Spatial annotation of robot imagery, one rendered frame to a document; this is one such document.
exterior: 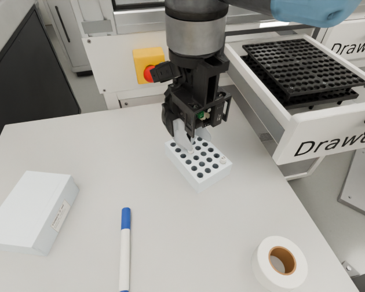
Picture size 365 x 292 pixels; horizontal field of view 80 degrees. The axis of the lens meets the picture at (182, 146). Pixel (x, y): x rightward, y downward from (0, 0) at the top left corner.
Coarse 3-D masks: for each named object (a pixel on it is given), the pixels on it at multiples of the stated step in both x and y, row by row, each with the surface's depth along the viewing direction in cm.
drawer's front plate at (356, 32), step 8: (344, 24) 58; (352, 24) 59; (360, 24) 60; (328, 32) 60; (336, 32) 60; (344, 32) 60; (352, 32) 61; (360, 32) 62; (328, 40) 61; (336, 40) 62; (344, 40) 62; (352, 40) 63; (360, 40) 63; (328, 48) 63; (336, 48) 64; (344, 56) 66; (352, 56) 67; (360, 56) 68
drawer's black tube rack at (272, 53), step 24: (264, 48) 56; (288, 48) 55; (312, 48) 55; (264, 72) 52; (288, 72) 47; (312, 72) 47; (336, 72) 47; (288, 96) 44; (312, 96) 46; (336, 96) 47
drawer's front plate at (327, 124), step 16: (304, 112) 34; (320, 112) 34; (336, 112) 34; (352, 112) 34; (288, 128) 35; (304, 128) 34; (320, 128) 35; (336, 128) 36; (352, 128) 37; (288, 144) 36; (304, 144) 37; (352, 144) 41; (288, 160) 40
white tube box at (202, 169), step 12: (168, 144) 47; (192, 144) 49; (204, 144) 48; (168, 156) 49; (180, 156) 45; (192, 156) 44; (204, 156) 44; (216, 156) 46; (180, 168) 45; (192, 168) 44; (204, 168) 43; (216, 168) 44; (228, 168) 44; (192, 180) 42; (204, 180) 41; (216, 180) 44
